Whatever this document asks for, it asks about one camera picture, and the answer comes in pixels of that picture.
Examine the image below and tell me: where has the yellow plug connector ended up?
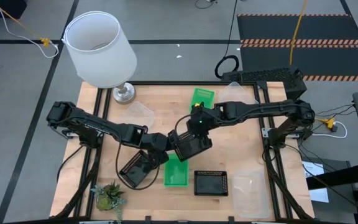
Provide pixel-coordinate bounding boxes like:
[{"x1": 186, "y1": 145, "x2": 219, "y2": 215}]
[{"x1": 316, "y1": 116, "x2": 336, "y2": 129}]

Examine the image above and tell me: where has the yellow rope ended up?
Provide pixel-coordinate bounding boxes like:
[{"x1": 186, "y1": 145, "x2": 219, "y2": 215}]
[{"x1": 0, "y1": 0, "x2": 51, "y2": 47}]

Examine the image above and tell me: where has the clear plastic container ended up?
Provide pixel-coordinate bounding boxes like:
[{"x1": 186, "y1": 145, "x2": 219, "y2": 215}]
[
  {"x1": 218, "y1": 81, "x2": 259, "y2": 105},
  {"x1": 231, "y1": 170, "x2": 270, "y2": 218},
  {"x1": 119, "y1": 101, "x2": 155, "y2": 128}
]

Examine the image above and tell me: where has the white floor cable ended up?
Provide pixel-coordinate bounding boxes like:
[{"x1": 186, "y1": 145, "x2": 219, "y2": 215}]
[{"x1": 0, "y1": 0, "x2": 60, "y2": 59}]

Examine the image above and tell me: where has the black metal table frame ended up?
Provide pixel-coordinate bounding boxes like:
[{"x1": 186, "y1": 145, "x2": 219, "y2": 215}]
[{"x1": 54, "y1": 81, "x2": 315, "y2": 224}]

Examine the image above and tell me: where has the black hanging cable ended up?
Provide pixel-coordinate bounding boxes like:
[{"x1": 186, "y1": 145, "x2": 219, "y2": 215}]
[{"x1": 214, "y1": 0, "x2": 241, "y2": 79}]

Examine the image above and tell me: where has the green slotted plastic basket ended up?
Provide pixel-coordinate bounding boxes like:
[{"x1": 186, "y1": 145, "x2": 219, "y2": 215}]
[
  {"x1": 163, "y1": 152, "x2": 190, "y2": 187},
  {"x1": 190, "y1": 87, "x2": 216, "y2": 110}
]

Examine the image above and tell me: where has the black box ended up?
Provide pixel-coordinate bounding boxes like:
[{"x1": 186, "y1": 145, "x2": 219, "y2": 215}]
[{"x1": 0, "y1": 0, "x2": 27, "y2": 19}]

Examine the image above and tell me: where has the white shade table lamp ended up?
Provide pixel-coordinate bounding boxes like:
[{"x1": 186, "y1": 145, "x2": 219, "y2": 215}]
[{"x1": 61, "y1": 11, "x2": 138, "y2": 105}]

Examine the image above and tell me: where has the black slotted plastic basket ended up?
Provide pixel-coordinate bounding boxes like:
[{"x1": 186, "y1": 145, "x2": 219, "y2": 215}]
[
  {"x1": 119, "y1": 149, "x2": 155, "y2": 189},
  {"x1": 168, "y1": 129, "x2": 213, "y2": 162},
  {"x1": 193, "y1": 170, "x2": 229, "y2": 197}
]

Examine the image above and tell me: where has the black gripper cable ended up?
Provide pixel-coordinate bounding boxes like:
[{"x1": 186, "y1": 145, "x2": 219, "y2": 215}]
[{"x1": 115, "y1": 141, "x2": 161, "y2": 191}]

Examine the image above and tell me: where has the white paper sheet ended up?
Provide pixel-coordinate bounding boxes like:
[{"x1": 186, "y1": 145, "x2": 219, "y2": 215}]
[{"x1": 302, "y1": 161, "x2": 329, "y2": 203}]

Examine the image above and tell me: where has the thick yellow cable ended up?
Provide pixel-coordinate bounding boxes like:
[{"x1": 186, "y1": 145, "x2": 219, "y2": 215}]
[{"x1": 289, "y1": 0, "x2": 309, "y2": 65}]

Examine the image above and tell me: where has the black hazard striped floor mat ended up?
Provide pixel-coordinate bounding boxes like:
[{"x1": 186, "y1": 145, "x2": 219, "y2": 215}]
[{"x1": 236, "y1": 13, "x2": 358, "y2": 82}]

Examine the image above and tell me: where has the black perforated computer case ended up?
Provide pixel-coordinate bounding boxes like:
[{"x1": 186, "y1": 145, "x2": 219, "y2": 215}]
[{"x1": 221, "y1": 65, "x2": 308, "y2": 100}]

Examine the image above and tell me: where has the green succulent plant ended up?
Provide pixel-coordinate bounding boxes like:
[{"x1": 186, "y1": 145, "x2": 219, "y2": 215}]
[{"x1": 90, "y1": 180, "x2": 127, "y2": 223}]

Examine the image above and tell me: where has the white power cable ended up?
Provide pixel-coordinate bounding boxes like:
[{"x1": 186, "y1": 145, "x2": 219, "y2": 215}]
[{"x1": 311, "y1": 121, "x2": 348, "y2": 139}]

